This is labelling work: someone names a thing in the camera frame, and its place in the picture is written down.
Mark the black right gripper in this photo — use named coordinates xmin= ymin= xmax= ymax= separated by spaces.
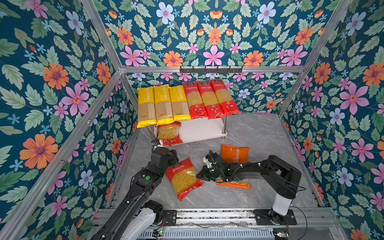
xmin=194 ymin=165 xmax=224 ymax=182

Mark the red macaroni bag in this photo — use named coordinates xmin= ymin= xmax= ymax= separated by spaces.
xmin=157 ymin=122 xmax=183 ymax=146
xmin=166 ymin=158 xmax=203 ymax=201

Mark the orange macaroni bag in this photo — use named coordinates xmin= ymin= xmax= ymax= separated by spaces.
xmin=216 ymin=144 xmax=251 ymax=190

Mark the red macaroni bag front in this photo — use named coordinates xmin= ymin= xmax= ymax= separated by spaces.
xmin=166 ymin=158 xmax=203 ymax=201

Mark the yellow spaghetti pack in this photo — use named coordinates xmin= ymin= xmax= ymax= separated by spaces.
xmin=137 ymin=87 xmax=157 ymax=128
xmin=169 ymin=86 xmax=191 ymax=121
xmin=154 ymin=85 xmax=175 ymax=126

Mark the red spaghetti pack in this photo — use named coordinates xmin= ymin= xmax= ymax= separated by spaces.
xmin=197 ymin=83 xmax=225 ymax=119
xmin=211 ymin=80 xmax=241 ymax=116
xmin=183 ymin=83 xmax=208 ymax=119

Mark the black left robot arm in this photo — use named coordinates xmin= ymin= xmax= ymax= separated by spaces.
xmin=91 ymin=139 xmax=179 ymax=240

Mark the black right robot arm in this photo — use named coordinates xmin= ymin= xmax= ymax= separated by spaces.
xmin=196 ymin=151 xmax=302 ymax=225

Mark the white two-tier shelf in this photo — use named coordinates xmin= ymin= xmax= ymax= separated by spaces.
xmin=138 ymin=83 xmax=235 ymax=151

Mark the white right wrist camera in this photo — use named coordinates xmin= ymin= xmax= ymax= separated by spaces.
xmin=203 ymin=157 xmax=212 ymax=169

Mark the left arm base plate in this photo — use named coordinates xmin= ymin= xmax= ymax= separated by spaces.
xmin=135 ymin=209 xmax=178 ymax=227

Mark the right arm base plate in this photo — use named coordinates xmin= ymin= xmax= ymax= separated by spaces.
xmin=253 ymin=209 xmax=297 ymax=226

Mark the black hook rail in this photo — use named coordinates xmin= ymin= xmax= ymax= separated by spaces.
xmin=179 ymin=66 xmax=243 ymax=75

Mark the aluminium front rail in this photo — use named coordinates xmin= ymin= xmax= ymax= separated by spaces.
xmin=166 ymin=206 xmax=341 ymax=228

